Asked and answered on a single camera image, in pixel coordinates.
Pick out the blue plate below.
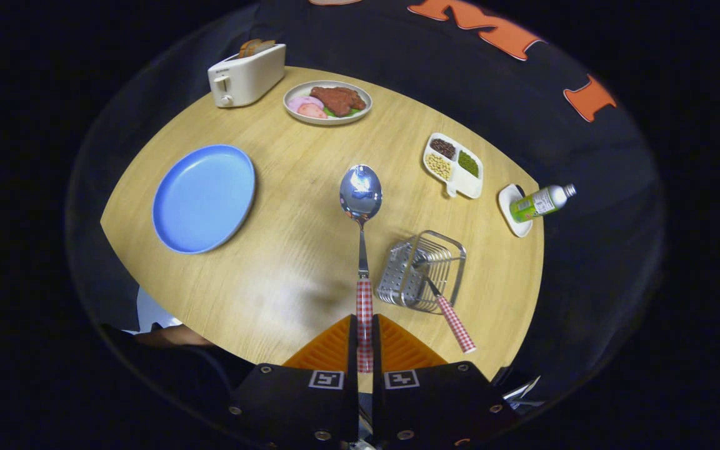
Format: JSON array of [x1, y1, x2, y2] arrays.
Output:
[[152, 144, 256, 255]]

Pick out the round white food plate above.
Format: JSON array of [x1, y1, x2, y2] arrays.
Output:
[[283, 80, 373, 126]]

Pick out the metal wire cutlery basket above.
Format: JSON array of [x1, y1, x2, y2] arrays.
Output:
[[376, 230, 468, 314]]

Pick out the white divided dish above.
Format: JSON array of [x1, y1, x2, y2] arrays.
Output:
[[422, 132, 484, 199]]

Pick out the white toaster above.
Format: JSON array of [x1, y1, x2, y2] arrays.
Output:
[[207, 43, 287, 109]]

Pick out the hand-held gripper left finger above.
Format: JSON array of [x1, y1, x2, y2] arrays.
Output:
[[225, 314, 360, 446]]

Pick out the pink ham slices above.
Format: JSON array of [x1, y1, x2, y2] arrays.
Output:
[[288, 96, 329, 120]]

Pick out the silver bottle with green label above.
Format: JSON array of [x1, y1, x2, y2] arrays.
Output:
[[510, 184, 577, 224]]

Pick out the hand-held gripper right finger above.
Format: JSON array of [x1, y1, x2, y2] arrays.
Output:
[[372, 314, 521, 446]]

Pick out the small white square dish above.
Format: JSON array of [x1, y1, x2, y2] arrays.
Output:
[[498, 184, 534, 238]]

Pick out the toasted bread slices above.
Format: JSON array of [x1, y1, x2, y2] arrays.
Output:
[[238, 39, 278, 59]]

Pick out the white flat object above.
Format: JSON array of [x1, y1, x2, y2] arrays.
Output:
[[136, 286, 183, 333]]

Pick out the fork with red checked handle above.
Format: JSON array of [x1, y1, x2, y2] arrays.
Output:
[[413, 253, 477, 354]]

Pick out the pile of yellow soybeans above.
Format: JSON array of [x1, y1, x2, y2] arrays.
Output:
[[426, 153, 453, 181]]

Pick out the spoon with red checked handle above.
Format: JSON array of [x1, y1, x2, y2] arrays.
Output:
[[339, 164, 383, 374]]

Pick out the brown meat piece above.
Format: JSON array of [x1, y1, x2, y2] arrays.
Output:
[[310, 86, 367, 118]]

